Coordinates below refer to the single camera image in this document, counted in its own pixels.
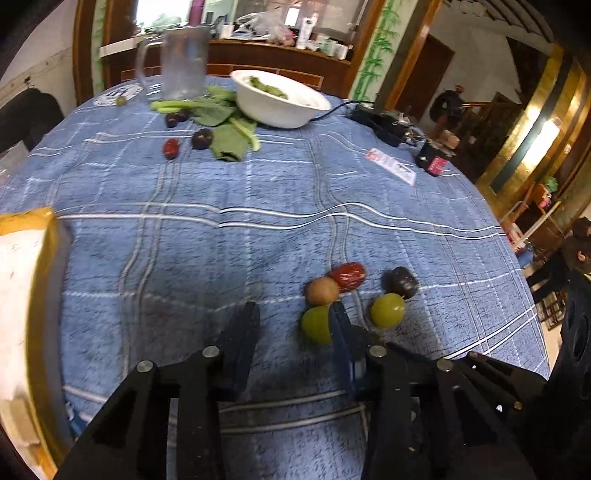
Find wooden door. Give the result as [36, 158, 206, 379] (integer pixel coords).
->
[394, 34, 455, 123]

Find blue plaid tablecloth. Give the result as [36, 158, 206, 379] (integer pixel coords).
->
[0, 76, 552, 480]

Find clear plastic bag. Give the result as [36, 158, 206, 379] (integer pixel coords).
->
[0, 141, 28, 185]

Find white paper tag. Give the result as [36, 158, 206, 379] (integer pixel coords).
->
[365, 148, 416, 186]

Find black chair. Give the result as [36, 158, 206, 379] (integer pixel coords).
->
[0, 89, 64, 153]

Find clear glass mug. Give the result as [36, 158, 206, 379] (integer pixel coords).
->
[135, 25, 211, 101]

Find white plastic bag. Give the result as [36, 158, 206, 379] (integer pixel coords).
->
[236, 10, 296, 47]

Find brown round longan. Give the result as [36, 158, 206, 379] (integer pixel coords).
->
[305, 276, 341, 307]

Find wrinkled red jujube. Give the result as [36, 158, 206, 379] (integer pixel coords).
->
[329, 262, 368, 292]

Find large green grape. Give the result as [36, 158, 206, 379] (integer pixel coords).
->
[370, 294, 407, 329]
[301, 305, 333, 344]

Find black power cable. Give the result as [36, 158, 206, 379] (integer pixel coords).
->
[308, 99, 375, 123]

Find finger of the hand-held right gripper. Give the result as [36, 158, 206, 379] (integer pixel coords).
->
[462, 351, 548, 411]

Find white bottle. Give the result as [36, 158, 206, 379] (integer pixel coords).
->
[298, 15, 318, 51]

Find bamboo wall painting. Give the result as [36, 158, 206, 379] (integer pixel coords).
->
[92, 0, 105, 88]
[353, 0, 400, 100]

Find green vegetable scraps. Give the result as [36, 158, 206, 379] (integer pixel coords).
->
[249, 76, 289, 99]

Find gold framed mirror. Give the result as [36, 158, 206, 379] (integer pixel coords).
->
[475, 44, 591, 222]

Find wooden counter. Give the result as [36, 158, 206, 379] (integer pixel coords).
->
[102, 37, 358, 97]

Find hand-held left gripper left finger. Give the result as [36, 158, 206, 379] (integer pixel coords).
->
[54, 301, 262, 480]

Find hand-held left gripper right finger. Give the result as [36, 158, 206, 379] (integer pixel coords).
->
[329, 301, 539, 480]

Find white bowl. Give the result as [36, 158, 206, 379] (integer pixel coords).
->
[229, 69, 332, 129]

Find black power strip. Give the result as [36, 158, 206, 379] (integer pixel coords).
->
[350, 104, 416, 147]

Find black and red box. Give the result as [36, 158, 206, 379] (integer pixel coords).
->
[414, 140, 455, 177]

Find green bok choy leaves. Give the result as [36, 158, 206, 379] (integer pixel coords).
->
[150, 87, 262, 162]

